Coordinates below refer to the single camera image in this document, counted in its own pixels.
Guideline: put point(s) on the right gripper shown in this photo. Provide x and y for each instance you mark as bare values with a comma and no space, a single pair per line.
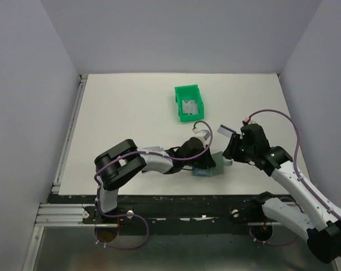
231,151

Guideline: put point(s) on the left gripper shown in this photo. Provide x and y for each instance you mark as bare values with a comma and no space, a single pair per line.
208,161

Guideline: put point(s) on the green leather card holder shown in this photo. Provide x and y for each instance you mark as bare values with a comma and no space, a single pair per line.
218,169

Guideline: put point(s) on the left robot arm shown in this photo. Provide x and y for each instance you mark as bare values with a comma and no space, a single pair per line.
118,165

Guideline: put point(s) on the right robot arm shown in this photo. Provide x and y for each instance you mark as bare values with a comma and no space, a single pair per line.
319,222

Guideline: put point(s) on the silver card near right gripper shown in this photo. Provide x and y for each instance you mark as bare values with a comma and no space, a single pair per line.
226,131

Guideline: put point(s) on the patterned credit card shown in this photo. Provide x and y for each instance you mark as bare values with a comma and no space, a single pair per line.
154,149

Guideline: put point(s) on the silver card in bin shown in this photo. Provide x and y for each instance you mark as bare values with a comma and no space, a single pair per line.
190,107

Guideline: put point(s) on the green plastic bin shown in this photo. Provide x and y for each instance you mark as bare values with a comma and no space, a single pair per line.
185,93

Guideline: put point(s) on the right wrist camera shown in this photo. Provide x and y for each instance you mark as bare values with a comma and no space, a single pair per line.
248,122

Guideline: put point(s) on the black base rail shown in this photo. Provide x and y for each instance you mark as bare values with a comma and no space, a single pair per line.
176,214

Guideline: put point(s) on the left aluminium frame extrusion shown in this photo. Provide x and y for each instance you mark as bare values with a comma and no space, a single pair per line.
57,211

